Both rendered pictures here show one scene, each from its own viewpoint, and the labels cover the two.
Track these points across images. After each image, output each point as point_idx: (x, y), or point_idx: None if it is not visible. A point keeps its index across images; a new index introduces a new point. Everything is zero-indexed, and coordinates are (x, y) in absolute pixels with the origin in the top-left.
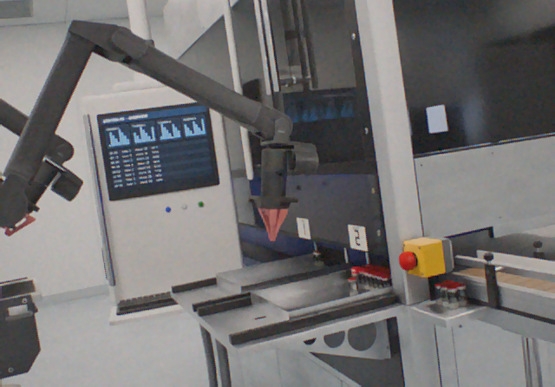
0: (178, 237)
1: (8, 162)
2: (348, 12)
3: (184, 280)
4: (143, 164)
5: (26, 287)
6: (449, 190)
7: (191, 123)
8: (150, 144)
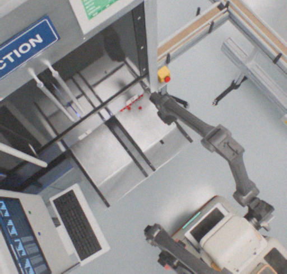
0: (44, 229)
1: (251, 186)
2: (138, 42)
3: (54, 228)
4: (31, 248)
5: (205, 221)
6: None
7: (2, 210)
8: (22, 242)
